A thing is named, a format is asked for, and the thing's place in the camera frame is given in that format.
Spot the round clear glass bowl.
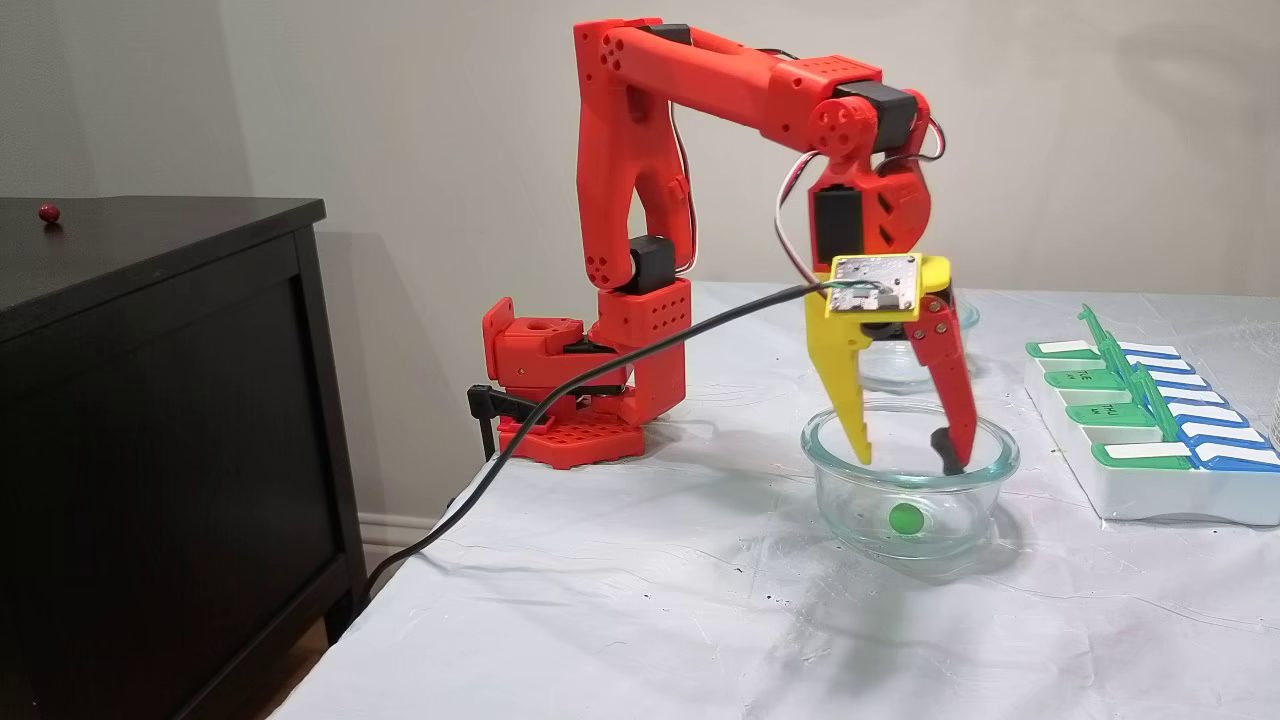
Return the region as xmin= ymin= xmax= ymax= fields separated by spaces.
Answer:
xmin=800 ymin=400 xmax=1021 ymax=561
xmin=858 ymin=298 xmax=981 ymax=393

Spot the white red servo wire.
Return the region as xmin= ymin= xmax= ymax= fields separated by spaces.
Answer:
xmin=775 ymin=150 xmax=833 ymax=288
xmin=880 ymin=115 xmax=947 ymax=171

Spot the green blue weekly pill organizer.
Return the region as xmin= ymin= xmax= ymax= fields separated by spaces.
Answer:
xmin=1024 ymin=305 xmax=1280 ymax=528

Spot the black table clamp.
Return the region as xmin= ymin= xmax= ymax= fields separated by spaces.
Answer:
xmin=467 ymin=384 xmax=548 ymax=463

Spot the black wooden cabinet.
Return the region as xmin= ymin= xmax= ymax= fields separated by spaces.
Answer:
xmin=0 ymin=196 xmax=371 ymax=720

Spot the black camera cable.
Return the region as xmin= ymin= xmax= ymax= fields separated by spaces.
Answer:
xmin=360 ymin=280 xmax=886 ymax=601

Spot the white baseboard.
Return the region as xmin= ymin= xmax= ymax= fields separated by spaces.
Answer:
xmin=358 ymin=512 xmax=446 ymax=599

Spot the white tablecloth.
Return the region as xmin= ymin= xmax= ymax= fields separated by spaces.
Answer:
xmin=270 ymin=283 xmax=1280 ymax=720

